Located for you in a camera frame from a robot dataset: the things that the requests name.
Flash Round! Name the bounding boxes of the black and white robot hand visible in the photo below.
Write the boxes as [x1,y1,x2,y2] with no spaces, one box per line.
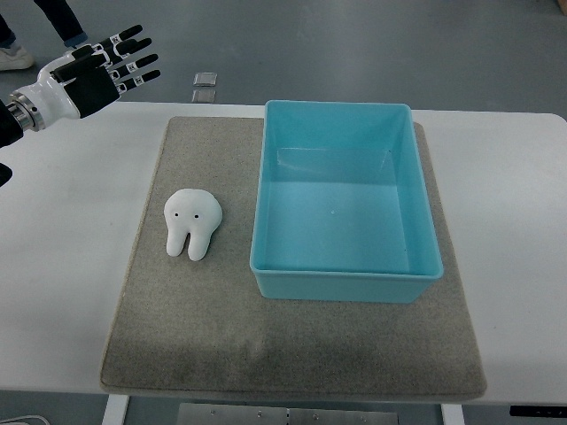
[5,25,160,135]

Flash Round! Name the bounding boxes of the white tooth plush toy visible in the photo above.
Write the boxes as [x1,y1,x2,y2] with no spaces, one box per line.
[164,189,222,261]

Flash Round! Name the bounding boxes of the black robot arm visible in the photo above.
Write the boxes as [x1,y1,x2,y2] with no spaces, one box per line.
[0,104,24,186]

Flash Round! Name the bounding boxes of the blue plastic box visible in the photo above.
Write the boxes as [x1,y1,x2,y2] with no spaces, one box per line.
[250,100,444,303]

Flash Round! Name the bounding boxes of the white sneaker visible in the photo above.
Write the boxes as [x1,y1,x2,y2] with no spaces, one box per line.
[0,45,35,72]

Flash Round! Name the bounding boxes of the person's leg in jeans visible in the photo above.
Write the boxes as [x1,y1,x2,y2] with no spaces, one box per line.
[34,0,88,47]

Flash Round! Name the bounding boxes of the upper metal floor plate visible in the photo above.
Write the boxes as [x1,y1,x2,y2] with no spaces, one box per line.
[193,72,218,87]

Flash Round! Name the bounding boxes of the metal floor plate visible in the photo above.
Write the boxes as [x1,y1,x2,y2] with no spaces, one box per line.
[193,72,218,87]
[191,89,216,104]

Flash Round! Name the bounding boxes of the lower metal floor plate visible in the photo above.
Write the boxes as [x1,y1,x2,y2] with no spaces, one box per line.
[191,89,216,104]

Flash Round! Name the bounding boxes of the grey felt mat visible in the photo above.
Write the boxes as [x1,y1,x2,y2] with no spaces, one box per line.
[100,117,487,401]

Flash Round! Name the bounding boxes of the left white table leg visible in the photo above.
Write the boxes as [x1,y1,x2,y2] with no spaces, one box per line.
[101,395,129,425]

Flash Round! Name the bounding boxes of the white table leg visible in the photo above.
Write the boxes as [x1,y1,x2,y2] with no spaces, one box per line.
[440,404,465,425]
[101,395,129,425]

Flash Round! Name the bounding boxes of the right white table leg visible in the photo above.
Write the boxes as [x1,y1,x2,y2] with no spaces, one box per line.
[440,404,465,425]

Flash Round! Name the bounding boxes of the black table control panel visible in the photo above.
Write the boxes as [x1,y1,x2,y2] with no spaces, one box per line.
[509,405,567,419]

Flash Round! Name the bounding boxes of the white cable on floor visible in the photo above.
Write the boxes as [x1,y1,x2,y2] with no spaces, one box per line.
[0,413,48,425]

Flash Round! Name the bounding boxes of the silver metal table bracket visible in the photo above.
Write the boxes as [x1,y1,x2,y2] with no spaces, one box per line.
[176,403,400,425]

